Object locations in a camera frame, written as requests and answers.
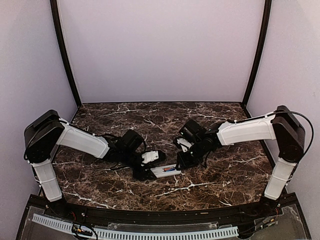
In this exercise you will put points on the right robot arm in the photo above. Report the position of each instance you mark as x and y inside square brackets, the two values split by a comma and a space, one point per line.
[196, 143]

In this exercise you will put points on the right black frame post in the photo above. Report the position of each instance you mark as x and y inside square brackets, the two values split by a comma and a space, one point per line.
[258, 53]

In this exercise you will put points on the left black frame post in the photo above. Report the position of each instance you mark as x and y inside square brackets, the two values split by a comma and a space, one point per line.
[63, 52]

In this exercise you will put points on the white remote control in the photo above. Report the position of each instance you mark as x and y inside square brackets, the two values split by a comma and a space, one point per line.
[159, 173]

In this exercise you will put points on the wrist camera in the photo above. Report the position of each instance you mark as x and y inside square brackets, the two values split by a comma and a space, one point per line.
[152, 156]
[182, 144]

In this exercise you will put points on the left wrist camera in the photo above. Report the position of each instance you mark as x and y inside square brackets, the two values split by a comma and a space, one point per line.
[152, 156]

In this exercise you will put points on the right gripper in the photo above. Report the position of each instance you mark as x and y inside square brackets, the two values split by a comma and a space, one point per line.
[184, 163]

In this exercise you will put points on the black front rail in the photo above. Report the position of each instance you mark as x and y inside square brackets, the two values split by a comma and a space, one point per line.
[244, 214]

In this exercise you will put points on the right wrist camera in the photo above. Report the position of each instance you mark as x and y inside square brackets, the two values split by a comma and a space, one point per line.
[182, 144]

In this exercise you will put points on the white slotted cable duct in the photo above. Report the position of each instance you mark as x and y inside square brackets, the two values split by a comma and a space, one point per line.
[99, 233]

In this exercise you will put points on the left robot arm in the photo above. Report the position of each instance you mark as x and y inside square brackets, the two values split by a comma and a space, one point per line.
[50, 131]

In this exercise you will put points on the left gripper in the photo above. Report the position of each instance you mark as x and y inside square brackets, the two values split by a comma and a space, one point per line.
[141, 175]

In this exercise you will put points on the black frame post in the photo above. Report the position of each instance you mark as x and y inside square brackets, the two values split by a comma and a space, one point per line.
[258, 53]
[63, 52]

